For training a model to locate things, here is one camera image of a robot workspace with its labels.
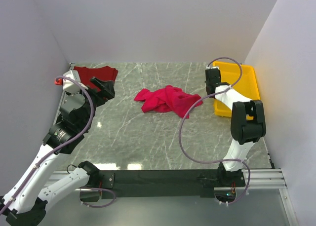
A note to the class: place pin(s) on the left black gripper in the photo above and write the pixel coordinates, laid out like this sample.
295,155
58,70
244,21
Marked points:
108,92

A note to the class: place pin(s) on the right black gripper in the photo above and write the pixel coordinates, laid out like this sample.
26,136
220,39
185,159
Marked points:
207,83

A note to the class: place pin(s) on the yellow plastic tray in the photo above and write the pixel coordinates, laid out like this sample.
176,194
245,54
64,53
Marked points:
247,86

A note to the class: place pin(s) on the pink t shirt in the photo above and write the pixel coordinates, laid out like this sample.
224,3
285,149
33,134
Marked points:
168,99

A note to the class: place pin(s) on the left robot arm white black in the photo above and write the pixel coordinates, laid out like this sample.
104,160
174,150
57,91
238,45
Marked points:
27,203

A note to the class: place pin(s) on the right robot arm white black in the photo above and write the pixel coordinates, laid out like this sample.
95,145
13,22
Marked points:
247,125

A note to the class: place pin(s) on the folded dark red t shirt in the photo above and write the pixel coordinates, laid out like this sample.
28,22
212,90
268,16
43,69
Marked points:
105,73

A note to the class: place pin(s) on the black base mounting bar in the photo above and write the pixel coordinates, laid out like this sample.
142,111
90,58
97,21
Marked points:
156,183

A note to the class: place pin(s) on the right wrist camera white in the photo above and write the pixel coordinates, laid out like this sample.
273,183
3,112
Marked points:
213,67

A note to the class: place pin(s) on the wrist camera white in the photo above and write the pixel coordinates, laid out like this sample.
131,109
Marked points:
69,86
213,67

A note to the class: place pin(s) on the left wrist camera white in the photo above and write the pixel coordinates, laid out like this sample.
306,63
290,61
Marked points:
69,86

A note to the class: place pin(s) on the aluminium frame rail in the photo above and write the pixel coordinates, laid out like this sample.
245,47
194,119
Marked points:
261,179

